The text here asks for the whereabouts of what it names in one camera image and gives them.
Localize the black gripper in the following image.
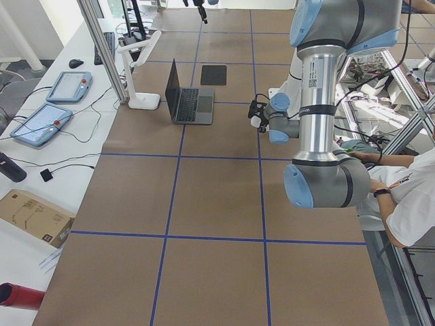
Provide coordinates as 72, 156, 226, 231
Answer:
256, 103, 269, 132

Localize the white computer mouse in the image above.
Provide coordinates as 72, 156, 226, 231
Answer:
250, 116, 262, 128

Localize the black mouse pad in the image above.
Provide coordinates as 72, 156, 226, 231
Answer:
201, 65, 227, 86

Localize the grey laptop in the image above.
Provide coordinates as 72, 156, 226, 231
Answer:
165, 60, 215, 125

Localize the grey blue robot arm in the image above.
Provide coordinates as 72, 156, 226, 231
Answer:
264, 1, 402, 209

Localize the white desk lamp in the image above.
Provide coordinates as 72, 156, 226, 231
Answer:
117, 31, 162, 110

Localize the black computer mouse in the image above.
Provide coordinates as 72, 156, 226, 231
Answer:
69, 59, 84, 69

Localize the person in white shirt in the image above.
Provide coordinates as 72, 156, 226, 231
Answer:
348, 149, 434, 248

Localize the black keyboard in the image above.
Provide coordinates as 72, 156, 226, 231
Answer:
93, 31, 116, 66

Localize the blue teach pendant far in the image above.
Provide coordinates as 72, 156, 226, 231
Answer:
46, 71, 92, 103

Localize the blue teach pendant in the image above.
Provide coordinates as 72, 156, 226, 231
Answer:
46, 71, 92, 103
10, 103, 73, 147

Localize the blue teach pendant near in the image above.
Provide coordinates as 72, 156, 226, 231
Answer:
10, 103, 73, 147

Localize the small black square device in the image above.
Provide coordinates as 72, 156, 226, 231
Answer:
40, 168, 53, 182

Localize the black speaker cylinder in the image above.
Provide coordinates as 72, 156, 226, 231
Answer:
0, 152, 27, 183

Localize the cardboard box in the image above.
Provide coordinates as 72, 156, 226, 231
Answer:
1, 189, 75, 249

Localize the red tube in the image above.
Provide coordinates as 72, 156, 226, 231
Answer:
1, 283, 46, 310

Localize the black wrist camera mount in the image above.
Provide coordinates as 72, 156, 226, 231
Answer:
247, 99, 266, 119

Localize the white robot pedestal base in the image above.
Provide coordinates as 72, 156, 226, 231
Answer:
268, 51, 302, 104

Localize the aluminium frame post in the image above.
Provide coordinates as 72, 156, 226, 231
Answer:
77, 0, 127, 104

